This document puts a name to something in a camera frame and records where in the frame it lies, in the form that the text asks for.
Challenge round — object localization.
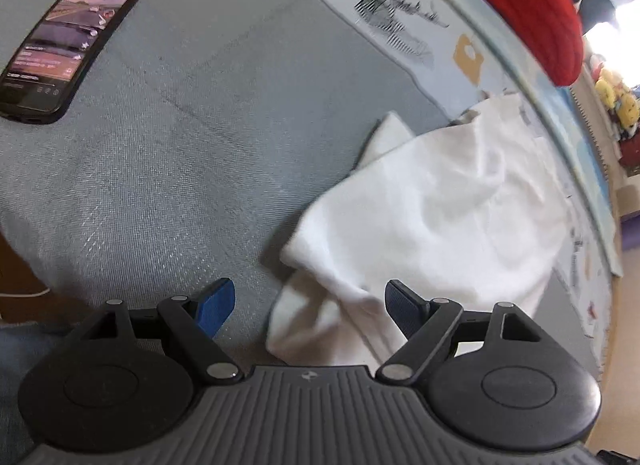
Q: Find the white t-shirt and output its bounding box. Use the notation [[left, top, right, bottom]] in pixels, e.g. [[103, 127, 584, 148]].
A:
[[266, 93, 570, 369]]

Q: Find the purple rolled mat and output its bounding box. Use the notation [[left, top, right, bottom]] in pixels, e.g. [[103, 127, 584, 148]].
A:
[[622, 216, 640, 270]]

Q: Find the light blue patterned blanket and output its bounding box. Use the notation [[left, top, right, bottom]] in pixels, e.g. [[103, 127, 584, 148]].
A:
[[380, 0, 625, 279]]

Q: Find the dark red pillow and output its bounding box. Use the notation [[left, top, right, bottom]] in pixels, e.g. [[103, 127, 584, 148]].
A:
[[618, 131, 640, 168]]

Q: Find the deer print bed sheet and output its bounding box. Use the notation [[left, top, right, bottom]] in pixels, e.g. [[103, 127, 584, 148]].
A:
[[321, 0, 612, 361]]

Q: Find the black smartphone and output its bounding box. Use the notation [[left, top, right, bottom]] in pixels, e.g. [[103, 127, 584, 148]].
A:
[[1, 0, 139, 125]]

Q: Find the yellow bear plush toy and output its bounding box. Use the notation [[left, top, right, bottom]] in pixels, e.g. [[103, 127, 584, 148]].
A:
[[593, 63, 639, 140]]

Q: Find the dark teal shark plush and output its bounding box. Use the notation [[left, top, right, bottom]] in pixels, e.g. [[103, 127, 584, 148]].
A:
[[578, 0, 615, 32]]

